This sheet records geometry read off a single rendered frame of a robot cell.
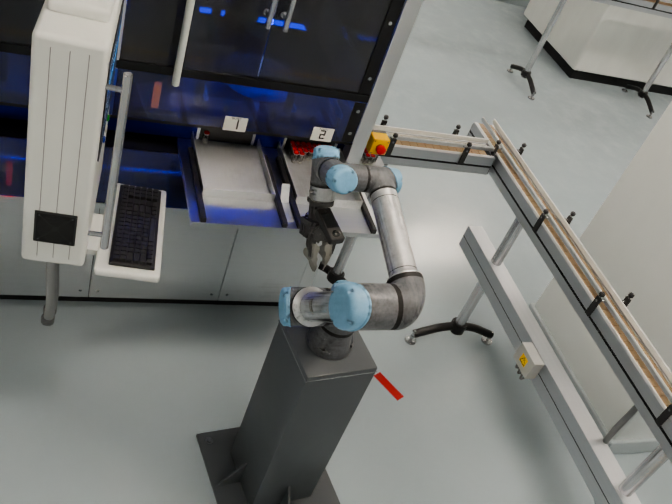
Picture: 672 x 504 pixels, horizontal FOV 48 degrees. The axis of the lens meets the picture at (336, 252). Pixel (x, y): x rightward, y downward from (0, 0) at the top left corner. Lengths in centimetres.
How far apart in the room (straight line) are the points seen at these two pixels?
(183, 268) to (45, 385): 71
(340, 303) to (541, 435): 203
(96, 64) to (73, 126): 20
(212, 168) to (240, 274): 68
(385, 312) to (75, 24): 104
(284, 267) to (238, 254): 23
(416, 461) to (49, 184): 188
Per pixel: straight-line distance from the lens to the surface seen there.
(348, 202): 278
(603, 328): 284
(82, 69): 200
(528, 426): 368
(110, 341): 327
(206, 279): 328
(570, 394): 308
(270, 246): 320
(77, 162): 215
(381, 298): 180
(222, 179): 273
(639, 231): 361
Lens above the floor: 247
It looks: 38 degrees down
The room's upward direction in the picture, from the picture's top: 22 degrees clockwise
